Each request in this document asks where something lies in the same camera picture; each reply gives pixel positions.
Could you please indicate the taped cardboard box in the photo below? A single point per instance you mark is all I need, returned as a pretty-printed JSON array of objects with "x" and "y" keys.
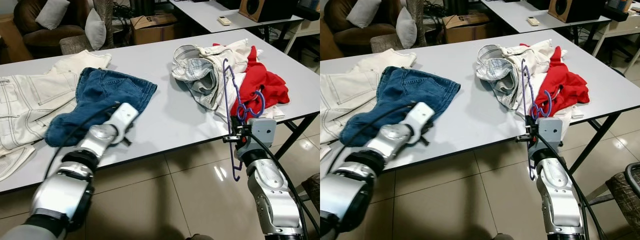
[
  {"x": 465, "y": 31},
  {"x": 152, "y": 32}
]

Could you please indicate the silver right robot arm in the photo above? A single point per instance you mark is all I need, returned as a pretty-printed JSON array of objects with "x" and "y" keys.
[
  {"x": 272, "y": 195},
  {"x": 557, "y": 195}
]

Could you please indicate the purple plastic clothes hanger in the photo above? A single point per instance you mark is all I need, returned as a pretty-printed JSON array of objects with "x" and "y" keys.
[
  {"x": 550, "y": 102},
  {"x": 262, "y": 102}
]

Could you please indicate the white table black legs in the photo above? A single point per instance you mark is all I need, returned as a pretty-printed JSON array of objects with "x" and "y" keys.
[
  {"x": 475, "y": 115},
  {"x": 165, "y": 115}
]

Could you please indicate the cream white garment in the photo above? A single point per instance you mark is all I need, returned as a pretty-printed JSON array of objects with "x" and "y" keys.
[
  {"x": 345, "y": 90},
  {"x": 35, "y": 100}
]

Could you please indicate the small white side table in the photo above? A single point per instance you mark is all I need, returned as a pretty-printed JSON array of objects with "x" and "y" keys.
[
  {"x": 625, "y": 29},
  {"x": 307, "y": 27}
]

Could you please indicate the white remote control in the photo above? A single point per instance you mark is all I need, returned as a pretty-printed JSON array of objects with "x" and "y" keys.
[
  {"x": 534, "y": 21},
  {"x": 224, "y": 20}
]

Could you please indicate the beige woven stool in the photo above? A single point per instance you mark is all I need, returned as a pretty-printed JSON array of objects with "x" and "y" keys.
[
  {"x": 386, "y": 44},
  {"x": 76, "y": 45}
]

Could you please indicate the plain brown cardboard box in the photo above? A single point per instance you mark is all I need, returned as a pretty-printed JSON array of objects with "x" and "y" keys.
[
  {"x": 325, "y": 40},
  {"x": 10, "y": 40}
]

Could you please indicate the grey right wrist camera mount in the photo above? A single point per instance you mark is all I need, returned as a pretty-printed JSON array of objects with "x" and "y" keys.
[
  {"x": 262, "y": 132},
  {"x": 550, "y": 130}
]

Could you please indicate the brown wicker chair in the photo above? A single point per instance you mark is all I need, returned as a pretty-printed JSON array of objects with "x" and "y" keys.
[
  {"x": 625, "y": 200},
  {"x": 312, "y": 190}
]

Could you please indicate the grey pillow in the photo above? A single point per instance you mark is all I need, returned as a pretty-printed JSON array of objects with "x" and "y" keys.
[
  {"x": 95, "y": 30},
  {"x": 406, "y": 29},
  {"x": 52, "y": 14},
  {"x": 364, "y": 12}
]

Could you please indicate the blue denim shorts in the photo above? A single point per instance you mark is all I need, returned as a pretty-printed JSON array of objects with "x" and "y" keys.
[
  {"x": 110, "y": 92},
  {"x": 415, "y": 90}
]

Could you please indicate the white desk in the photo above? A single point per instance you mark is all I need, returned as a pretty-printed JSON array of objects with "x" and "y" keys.
[
  {"x": 205, "y": 12},
  {"x": 515, "y": 12}
]

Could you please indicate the black desk device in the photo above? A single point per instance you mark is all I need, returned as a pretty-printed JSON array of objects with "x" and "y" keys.
[
  {"x": 307, "y": 12},
  {"x": 617, "y": 11}
]

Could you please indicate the red garment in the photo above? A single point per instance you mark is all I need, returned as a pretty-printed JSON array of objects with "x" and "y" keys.
[
  {"x": 565, "y": 82},
  {"x": 265, "y": 82}
]

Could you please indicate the grey plaid garment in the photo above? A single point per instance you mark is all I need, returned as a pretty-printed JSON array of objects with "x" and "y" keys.
[
  {"x": 195, "y": 70},
  {"x": 500, "y": 70}
]

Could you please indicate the wooden front black speaker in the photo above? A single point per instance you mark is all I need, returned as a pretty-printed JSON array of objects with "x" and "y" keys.
[
  {"x": 255, "y": 9},
  {"x": 562, "y": 9}
]

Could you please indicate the brown armchair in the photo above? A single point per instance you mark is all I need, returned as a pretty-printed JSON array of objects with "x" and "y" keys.
[
  {"x": 360, "y": 37},
  {"x": 50, "y": 37}
]

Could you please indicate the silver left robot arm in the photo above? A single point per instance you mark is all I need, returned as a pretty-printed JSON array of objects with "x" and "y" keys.
[
  {"x": 60, "y": 195},
  {"x": 350, "y": 195}
]

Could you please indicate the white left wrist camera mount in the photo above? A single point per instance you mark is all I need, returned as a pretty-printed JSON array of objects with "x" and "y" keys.
[
  {"x": 420, "y": 115},
  {"x": 122, "y": 117}
]

